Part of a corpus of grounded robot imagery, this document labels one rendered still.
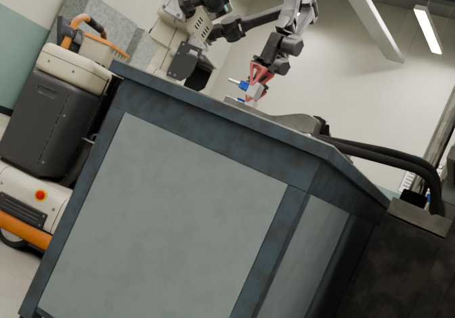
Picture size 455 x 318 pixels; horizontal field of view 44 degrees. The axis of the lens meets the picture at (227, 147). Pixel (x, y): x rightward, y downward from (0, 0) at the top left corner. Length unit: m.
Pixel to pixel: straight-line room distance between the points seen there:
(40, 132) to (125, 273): 1.00
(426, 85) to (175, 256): 8.55
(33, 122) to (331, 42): 8.54
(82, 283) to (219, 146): 0.54
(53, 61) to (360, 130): 7.84
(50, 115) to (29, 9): 5.70
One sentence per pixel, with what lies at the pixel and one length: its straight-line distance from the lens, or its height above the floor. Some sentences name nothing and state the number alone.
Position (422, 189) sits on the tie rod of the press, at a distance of 2.08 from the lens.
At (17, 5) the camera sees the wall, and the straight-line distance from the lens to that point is 7.94.
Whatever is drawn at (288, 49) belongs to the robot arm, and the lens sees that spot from 2.01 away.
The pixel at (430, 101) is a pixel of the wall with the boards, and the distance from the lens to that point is 9.72.
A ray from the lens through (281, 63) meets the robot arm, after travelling 2.29.
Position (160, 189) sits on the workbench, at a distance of 1.53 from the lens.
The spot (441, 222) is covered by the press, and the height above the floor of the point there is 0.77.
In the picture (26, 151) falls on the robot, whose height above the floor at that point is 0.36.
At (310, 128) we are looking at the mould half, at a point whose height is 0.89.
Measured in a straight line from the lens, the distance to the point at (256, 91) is 2.00.
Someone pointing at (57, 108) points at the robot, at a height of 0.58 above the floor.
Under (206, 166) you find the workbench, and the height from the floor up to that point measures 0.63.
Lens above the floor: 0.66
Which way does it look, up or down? 1 degrees up
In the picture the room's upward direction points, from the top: 24 degrees clockwise
